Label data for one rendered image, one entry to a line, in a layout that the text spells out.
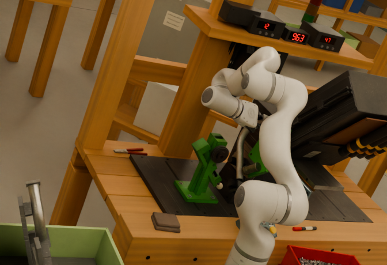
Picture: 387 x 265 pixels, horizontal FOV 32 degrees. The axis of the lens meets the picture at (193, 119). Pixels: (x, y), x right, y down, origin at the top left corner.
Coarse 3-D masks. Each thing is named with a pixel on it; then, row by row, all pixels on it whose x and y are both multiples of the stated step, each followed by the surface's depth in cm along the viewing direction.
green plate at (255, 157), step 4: (256, 144) 279; (256, 148) 278; (252, 152) 279; (256, 152) 277; (248, 156) 280; (252, 156) 278; (256, 156) 276; (252, 160) 277; (256, 160) 276; (260, 160) 274
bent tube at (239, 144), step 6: (264, 114) 275; (258, 120) 277; (240, 132) 283; (246, 132) 282; (240, 138) 282; (240, 144) 281; (240, 150) 280; (240, 156) 279; (240, 162) 278; (240, 168) 277; (240, 174) 276; (240, 180) 277
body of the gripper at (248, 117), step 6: (246, 102) 268; (246, 108) 267; (252, 108) 270; (240, 114) 264; (246, 114) 267; (252, 114) 269; (234, 120) 267; (240, 120) 265; (246, 120) 266; (252, 120) 268; (252, 126) 268
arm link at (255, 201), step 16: (240, 192) 199; (256, 192) 197; (272, 192) 198; (240, 208) 198; (256, 208) 196; (272, 208) 198; (240, 224) 206; (256, 224) 199; (240, 240) 206; (256, 240) 202; (272, 240) 207; (256, 256) 204
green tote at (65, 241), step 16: (0, 224) 200; (16, 224) 202; (32, 224) 205; (0, 240) 202; (16, 240) 205; (64, 240) 212; (80, 240) 214; (96, 240) 217; (112, 240) 213; (64, 256) 215; (80, 256) 218; (96, 256) 220; (112, 256) 209
